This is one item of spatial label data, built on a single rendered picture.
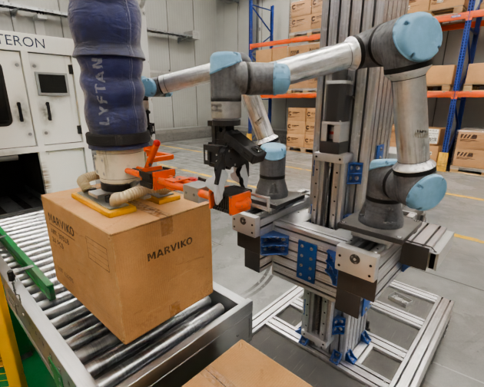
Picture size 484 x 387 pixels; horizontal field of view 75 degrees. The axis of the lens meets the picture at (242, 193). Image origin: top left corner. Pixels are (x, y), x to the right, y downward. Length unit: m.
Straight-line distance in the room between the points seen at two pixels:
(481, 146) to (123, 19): 7.18
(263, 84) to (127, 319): 0.84
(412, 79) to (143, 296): 1.03
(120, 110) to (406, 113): 0.89
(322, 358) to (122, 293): 1.10
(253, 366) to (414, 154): 0.89
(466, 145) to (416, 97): 6.80
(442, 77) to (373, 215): 6.83
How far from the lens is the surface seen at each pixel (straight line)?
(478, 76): 7.80
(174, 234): 1.14
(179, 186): 0.95
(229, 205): 0.78
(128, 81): 1.21
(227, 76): 0.77
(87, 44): 1.21
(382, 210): 1.17
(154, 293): 1.19
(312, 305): 1.64
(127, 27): 1.22
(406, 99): 0.99
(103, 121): 1.19
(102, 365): 1.40
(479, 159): 7.77
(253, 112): 1.51
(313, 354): 1.85
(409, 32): 0.94
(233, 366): 1.29
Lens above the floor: 1.46
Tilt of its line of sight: 17 degrees down
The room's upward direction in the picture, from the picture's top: straight up
